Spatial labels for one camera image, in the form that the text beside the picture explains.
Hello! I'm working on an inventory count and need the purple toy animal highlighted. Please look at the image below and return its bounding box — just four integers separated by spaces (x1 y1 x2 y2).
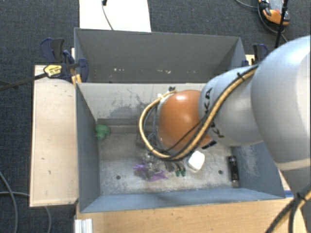
133 163 169 182

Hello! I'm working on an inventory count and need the grey metal bin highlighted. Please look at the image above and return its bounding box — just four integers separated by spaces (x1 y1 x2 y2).
73 27 286 214

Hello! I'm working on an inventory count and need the green toy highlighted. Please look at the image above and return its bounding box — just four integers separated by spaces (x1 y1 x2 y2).
94 124 111 141

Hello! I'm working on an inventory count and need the black cylindrical tube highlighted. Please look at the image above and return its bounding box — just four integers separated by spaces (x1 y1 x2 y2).
227 155 240 188

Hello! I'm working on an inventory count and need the pale wood board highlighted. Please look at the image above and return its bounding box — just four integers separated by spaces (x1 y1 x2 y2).
29 65 80 208

